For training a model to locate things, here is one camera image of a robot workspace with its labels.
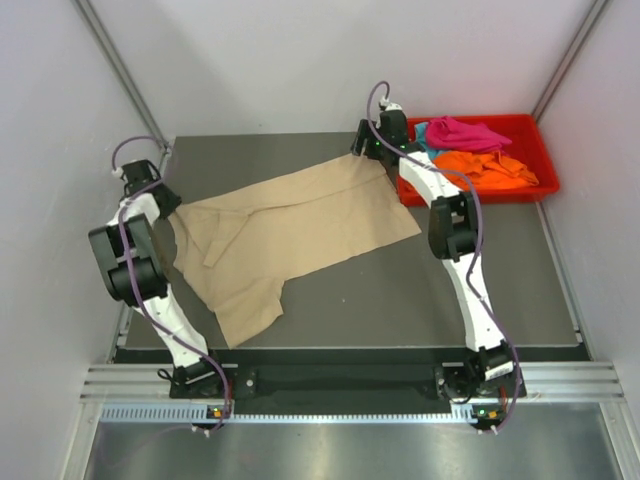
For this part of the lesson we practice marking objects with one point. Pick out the orange t shirt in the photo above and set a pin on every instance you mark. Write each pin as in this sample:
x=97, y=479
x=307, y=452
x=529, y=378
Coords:
x=486, y=171

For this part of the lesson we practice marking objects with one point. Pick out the beige t shirt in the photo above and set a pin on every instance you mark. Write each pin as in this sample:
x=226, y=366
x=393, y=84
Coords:
x=237, y=250

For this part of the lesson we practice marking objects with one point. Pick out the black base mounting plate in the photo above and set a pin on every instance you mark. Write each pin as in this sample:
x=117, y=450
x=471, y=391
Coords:
x=343, y=381

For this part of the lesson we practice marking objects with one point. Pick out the aluminium corner post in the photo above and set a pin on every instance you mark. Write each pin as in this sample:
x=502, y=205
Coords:
x=594, y=14
x=91, y=18

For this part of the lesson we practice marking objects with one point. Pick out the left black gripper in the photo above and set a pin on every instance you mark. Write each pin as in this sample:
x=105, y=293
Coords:
x=174, y=202

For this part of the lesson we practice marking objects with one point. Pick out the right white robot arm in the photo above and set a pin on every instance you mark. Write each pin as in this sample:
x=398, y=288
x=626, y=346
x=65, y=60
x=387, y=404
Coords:
x=455, y=237

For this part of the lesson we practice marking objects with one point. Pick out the pink t shirt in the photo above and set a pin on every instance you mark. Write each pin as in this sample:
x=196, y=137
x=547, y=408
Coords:
x=447, y=133

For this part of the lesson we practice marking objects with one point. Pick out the right aluminium corner post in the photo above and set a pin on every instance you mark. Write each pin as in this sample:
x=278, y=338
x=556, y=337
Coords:
x=594, y=14

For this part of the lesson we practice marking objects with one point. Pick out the left aluminium corner post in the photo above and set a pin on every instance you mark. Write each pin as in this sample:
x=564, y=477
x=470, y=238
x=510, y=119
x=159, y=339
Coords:
x=91, y=18

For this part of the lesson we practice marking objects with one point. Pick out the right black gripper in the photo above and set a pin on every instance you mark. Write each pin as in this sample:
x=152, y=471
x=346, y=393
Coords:
x=363, y=133

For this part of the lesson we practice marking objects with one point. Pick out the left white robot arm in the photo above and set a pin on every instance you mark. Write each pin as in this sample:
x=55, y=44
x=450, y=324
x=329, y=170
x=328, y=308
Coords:
x=134, y=272

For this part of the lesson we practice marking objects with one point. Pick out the aluminium front rail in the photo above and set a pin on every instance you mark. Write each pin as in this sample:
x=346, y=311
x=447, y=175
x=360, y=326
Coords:
x=133, y=393

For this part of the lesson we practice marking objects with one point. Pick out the light blue t shirt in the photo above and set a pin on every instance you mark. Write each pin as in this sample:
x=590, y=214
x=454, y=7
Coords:
x=420, y=130

